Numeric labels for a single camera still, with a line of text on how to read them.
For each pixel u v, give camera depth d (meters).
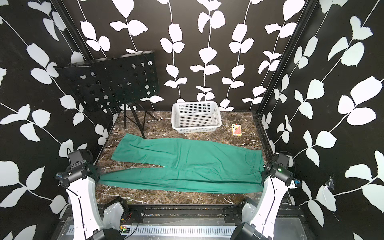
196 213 0.75
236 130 1.07
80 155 0.54
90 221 0.40
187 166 0.90
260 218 0.41
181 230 0.70
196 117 1.18
